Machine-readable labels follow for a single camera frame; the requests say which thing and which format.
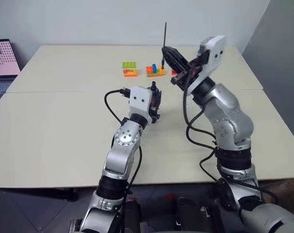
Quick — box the green and orange brick stack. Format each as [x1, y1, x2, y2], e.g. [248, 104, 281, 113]
[122, 61, 139, 78]

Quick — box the multicolour toy brick stack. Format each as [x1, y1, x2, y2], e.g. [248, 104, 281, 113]
[146, 63, 167, 78]

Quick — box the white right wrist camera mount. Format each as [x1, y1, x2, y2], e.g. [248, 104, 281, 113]
[187, 35, 227, 95]

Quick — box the dark table frame beam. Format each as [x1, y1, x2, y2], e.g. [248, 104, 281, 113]
[0, 186, 79, 202]

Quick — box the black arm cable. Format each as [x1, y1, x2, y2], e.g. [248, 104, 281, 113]
[104, 88, 143, 233]
[183, 72, 279, 205]

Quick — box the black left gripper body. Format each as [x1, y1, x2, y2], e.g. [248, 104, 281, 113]
[148, 91, 163, 124]

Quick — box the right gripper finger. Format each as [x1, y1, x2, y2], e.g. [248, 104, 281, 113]
[163, 54, 188, 74]
[161, 46, 189, 65]

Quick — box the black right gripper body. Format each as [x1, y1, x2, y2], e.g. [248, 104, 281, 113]
[170, 50, 210, 91]

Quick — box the long thin black metal bit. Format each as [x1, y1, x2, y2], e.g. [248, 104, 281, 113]
[161, 22, 168, 69]

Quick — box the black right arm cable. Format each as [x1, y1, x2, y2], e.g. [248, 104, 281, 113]
[183, 72, 279, 205]

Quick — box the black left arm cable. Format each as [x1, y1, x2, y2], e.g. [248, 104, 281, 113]
[104, 88, 143, 233]

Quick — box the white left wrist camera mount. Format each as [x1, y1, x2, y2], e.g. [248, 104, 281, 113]
[128, 85, 154, 123]

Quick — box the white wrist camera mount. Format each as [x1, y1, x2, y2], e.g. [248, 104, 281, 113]
[187, 35, 227, 95]
[128, 85, 154, 123]

